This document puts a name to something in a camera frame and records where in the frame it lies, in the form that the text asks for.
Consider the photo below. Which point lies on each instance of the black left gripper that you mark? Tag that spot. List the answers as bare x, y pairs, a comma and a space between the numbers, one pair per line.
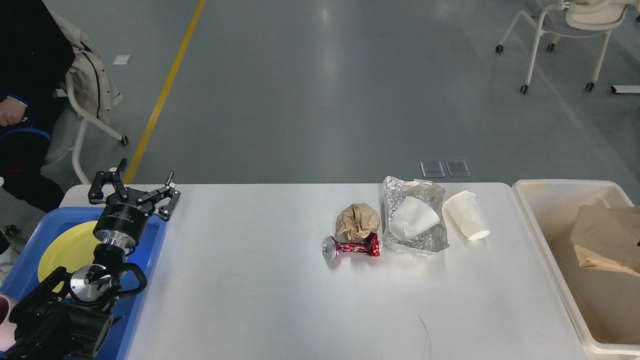
124, 219

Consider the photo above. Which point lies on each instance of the yellow plastic plate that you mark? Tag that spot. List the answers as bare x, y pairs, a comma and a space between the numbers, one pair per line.
72, 249

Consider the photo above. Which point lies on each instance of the pink mug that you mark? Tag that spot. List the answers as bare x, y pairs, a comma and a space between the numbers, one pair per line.
7, 328

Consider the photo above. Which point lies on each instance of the white paper cup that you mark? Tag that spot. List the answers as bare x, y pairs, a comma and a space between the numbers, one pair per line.
412, 218

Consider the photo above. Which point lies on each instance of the silver foil bag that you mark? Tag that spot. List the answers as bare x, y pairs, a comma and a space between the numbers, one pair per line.
395, 191

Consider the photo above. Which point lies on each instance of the brown paper bag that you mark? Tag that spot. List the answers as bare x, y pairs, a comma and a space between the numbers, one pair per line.
607, 238

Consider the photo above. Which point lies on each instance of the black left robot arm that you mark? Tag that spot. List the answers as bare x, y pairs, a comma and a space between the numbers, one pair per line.
70, 314

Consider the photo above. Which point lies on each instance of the white chair with jacket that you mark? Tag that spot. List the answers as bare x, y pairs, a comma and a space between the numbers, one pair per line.
87, 95

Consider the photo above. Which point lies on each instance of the person in dark clothes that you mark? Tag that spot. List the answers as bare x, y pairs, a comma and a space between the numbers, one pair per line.
35, 58

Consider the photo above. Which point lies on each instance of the crumpled brown paper ball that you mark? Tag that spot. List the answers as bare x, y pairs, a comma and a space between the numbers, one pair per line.
357, 221

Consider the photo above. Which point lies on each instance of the red white snack wrapper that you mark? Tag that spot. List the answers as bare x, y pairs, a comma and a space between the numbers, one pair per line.
332, 248

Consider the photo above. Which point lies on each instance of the floor outlet plate left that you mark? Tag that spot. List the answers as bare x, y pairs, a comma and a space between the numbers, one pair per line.
432, 169

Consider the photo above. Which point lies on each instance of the floor outlet plate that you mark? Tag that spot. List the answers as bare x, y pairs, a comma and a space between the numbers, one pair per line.
432, 169
458, 168

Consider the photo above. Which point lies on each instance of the floor outlet plate right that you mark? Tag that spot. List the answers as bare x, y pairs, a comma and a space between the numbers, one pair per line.
458, 168

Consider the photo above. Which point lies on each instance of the white paper napkin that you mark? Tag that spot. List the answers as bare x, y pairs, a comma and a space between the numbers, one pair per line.
463, 208

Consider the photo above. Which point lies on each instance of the white chair on casters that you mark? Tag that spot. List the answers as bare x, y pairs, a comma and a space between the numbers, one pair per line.
570, 19

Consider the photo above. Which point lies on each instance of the beige plastic bin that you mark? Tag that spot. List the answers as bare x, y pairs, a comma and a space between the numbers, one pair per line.
603, 306

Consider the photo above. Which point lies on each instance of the white bar on floor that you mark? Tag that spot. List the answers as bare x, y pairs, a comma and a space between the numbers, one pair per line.
625, 89

